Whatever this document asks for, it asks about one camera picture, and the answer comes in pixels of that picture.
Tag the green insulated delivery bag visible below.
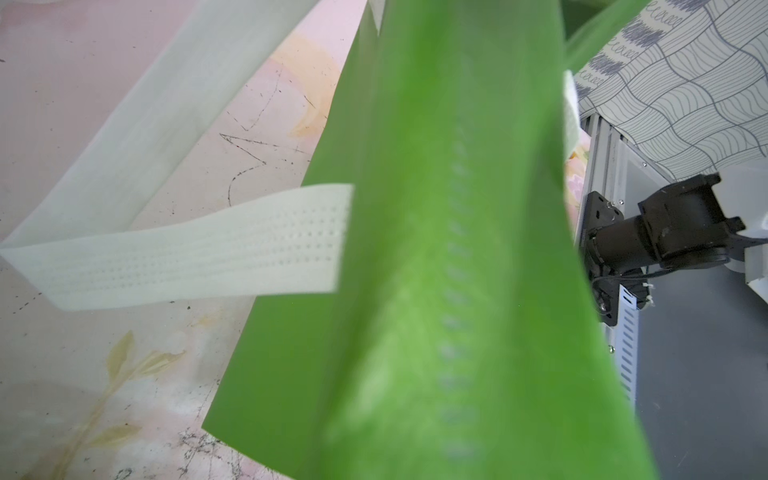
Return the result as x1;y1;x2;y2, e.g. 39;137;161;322
1;1;656;479

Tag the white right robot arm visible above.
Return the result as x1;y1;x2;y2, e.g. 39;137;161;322
578;173;767;327

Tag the aluminium mounting rail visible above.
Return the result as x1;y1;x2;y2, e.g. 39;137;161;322
576;114;668;409

